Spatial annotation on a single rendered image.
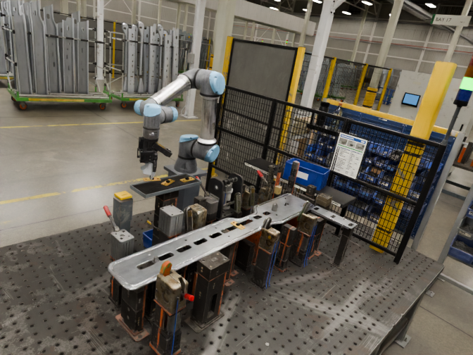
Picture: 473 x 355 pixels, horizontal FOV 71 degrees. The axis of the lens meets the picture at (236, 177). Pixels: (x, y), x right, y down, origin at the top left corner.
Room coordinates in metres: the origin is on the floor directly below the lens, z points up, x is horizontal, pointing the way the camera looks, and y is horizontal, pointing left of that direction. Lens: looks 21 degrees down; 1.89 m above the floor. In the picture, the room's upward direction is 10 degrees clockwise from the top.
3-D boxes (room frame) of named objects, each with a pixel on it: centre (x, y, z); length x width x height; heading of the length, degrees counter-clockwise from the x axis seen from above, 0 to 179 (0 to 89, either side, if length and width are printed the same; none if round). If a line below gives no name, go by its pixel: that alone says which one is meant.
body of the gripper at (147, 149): (1.49, 0.44, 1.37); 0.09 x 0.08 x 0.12; 121
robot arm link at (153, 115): (1.50, 0.43, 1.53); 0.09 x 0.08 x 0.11; 155
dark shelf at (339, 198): (2.41, -0.45, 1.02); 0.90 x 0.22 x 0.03; 52
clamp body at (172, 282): (1.00, 0.17, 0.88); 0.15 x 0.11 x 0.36; 52
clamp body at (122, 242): (1.22, 0.45, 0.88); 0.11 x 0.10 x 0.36; 52
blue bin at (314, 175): (2.36, -0.51, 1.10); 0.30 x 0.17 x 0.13; 62
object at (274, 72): (4.36, -0.05, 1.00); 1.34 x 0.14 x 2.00; 47
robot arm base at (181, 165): (2.01, 0.34, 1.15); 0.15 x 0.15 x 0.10
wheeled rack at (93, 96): (7.40, 4.22, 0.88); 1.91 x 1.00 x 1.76; 134
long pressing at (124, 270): (1.56, -0.04, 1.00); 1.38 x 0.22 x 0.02; 142
